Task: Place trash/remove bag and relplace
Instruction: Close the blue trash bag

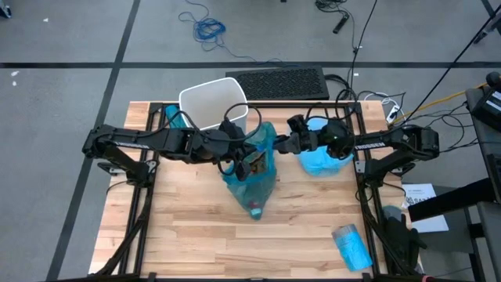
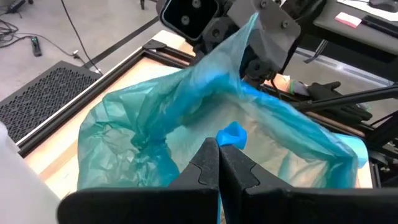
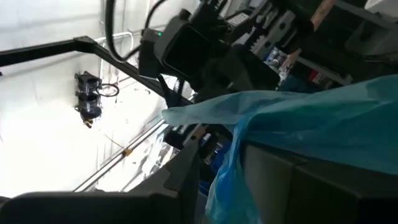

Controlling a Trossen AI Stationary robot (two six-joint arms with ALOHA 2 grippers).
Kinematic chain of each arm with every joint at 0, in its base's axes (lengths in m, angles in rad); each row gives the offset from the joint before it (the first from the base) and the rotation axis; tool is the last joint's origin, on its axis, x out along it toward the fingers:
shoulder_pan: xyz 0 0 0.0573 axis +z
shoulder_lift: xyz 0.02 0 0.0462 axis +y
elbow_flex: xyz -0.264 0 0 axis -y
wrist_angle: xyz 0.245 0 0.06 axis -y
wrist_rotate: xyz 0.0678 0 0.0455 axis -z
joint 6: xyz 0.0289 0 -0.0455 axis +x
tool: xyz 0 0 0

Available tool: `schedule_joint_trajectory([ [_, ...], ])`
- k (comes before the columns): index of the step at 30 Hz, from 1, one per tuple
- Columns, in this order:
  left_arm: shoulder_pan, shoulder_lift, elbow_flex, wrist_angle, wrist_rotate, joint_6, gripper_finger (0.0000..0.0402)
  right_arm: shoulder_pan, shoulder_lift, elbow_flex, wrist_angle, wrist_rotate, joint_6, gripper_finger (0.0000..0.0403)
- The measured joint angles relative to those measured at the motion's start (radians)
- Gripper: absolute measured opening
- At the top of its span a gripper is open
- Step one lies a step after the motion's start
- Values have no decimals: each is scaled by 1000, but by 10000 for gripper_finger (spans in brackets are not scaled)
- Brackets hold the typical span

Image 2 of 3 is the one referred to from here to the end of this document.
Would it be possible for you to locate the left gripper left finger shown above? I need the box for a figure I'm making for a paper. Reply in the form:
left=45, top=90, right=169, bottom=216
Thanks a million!
left=57, top=137, right=220, bottom=224

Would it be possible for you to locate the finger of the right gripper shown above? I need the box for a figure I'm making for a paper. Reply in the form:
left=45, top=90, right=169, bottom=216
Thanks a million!
left=226, top=0, right=302, bottom=72

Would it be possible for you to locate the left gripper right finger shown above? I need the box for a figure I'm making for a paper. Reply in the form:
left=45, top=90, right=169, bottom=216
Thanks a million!
left=219, top=144, right=398, bottom=224

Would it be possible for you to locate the teal plastic trash bag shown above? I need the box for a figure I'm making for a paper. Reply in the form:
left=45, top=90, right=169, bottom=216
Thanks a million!
left=76, top=12, right=369, bottom=191

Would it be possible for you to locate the white plastic trash bin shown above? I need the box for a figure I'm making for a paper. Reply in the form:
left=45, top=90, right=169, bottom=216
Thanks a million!
left=0, top=121, right=62, bottom=224

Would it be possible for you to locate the black side desk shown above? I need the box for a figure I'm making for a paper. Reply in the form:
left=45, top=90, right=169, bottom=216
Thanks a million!
left=298, top=0, right=398, bottom=82

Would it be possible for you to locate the pink sticky note pad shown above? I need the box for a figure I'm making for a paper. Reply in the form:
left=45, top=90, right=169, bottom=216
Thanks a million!
left=335, top=11, right=363, bottom=29

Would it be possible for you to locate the black glove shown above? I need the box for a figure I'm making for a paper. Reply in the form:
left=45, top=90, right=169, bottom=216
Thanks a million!
left=307, top=81, right=373, bottom=124

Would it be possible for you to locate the thin black stand strut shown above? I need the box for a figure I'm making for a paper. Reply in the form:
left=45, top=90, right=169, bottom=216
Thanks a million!
left=290, top=83, right=398, bottom=113

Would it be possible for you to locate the black flat remote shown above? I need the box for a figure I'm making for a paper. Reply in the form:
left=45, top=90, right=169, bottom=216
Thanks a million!
left=361, top=14, right=398, bottom=39

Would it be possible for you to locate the black computer mouse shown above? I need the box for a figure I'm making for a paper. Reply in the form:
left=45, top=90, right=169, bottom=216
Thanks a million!
left=369, top=0, right=398, bottom=13

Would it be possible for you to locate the black perforated computer case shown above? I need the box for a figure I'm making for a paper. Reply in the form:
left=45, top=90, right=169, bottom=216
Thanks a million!
left=0, top=60, right=103, bottom=144

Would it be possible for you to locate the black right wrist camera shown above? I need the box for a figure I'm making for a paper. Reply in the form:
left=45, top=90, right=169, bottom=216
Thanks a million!
left=159, top=0, right=221, bottom=42

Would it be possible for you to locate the black cable with plug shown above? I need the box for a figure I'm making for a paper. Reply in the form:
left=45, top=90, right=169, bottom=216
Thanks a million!
left=0, top=18, right=75, bottom=58

